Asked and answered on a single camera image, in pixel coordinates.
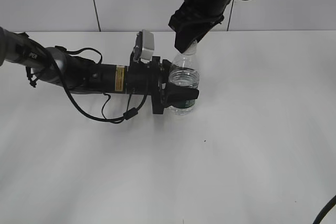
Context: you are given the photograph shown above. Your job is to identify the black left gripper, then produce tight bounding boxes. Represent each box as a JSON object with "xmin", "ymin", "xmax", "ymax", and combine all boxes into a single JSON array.
[{"xmin": 126, "ymin": 55, "xmax": 199, "ymax": 114}]

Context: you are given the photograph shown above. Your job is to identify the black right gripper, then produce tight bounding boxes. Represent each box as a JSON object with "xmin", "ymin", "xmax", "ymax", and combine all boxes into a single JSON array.
[{"xmin": 169, "ymin": 0, "xmax": 231, "ymax": 53}]

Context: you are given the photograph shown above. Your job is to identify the clear green-label water bottle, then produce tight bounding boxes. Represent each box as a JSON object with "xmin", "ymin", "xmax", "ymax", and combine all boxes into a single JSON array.
[{"xmin": 169, "ymin": 52, "xmax": 200, "ymax": 115}]

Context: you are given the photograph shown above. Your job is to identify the white green bottle cap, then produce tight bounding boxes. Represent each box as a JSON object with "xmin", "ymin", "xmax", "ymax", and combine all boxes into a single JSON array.
[{"xmin": 183, "ymin": 40, "xmax": 197, "ymax": 55}]

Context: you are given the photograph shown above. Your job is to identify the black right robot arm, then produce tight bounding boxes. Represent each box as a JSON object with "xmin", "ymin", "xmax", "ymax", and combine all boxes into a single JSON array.
[{"xmin": 169, "ymin": 0, "xmax": 230, "ymax": 53}]

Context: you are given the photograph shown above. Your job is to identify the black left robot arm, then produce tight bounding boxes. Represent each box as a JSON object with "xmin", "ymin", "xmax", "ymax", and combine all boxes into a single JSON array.
[{"xmin": 1, "ymin": 28, "xmax": 199, "ymax": 114}]

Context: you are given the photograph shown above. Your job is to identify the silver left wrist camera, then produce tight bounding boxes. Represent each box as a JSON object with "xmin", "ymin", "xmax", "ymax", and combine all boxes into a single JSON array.
[{"xmin": 133, "ymin": 29, "xmax": 155, "ymax": 62}]

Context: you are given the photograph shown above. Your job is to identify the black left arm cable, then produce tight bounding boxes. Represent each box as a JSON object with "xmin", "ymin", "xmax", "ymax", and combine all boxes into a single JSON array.
[{"xmin": 25, "ymin": 47, "xmax": 148, "ymax": 124}]

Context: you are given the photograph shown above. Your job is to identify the black cable at corner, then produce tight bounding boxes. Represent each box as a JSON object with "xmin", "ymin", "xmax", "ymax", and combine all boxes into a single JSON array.
[{"xmin": 312, "ymin": 194, "xmax": 336, "ymax": 224}]

